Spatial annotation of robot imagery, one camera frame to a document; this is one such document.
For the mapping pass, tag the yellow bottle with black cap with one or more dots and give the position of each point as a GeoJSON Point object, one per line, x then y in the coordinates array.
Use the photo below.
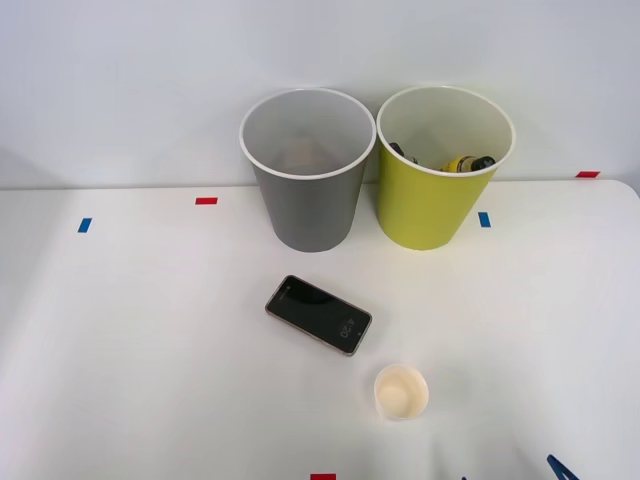
{"type": "Point", "coordinates": [462, 163]}

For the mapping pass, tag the yellow-green plastic waste bin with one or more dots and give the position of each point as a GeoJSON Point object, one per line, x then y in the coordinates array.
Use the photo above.
{"type": "Point", "coordinates": [425, 210]}

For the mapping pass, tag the small cream paper cup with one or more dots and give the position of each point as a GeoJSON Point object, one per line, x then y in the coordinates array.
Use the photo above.
{"type": "Point", "coordinates": [401, 392]}

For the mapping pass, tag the grey plastic waste bin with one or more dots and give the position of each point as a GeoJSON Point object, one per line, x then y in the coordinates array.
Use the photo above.
{"type": "Point", "coordinates": [310, 210]}

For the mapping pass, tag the black smartphone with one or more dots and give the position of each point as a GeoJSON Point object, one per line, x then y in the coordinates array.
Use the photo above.
{"type": "Point", "coordinates": [317, 315]}

